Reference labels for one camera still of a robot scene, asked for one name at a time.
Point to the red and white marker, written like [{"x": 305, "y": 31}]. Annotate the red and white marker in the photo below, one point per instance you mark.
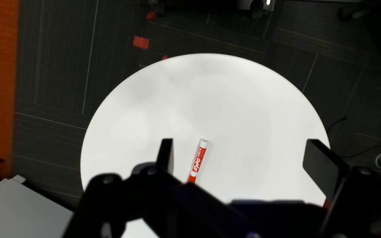
[{"x": 198, "y": 161}]

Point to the red floor tape piece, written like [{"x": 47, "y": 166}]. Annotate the red floor tape piece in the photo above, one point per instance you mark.
[{"x": 141, "y": 43}]

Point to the light grey flat box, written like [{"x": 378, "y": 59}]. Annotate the light grey flat box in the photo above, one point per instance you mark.
[{"x": 19, "y": 212}]

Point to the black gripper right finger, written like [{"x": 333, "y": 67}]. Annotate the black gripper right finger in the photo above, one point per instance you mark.
[{"x": 325, "y": 167}]

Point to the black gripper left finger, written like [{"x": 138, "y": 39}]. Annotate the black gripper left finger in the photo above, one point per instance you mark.
[{"x": 166, "y": 154}]

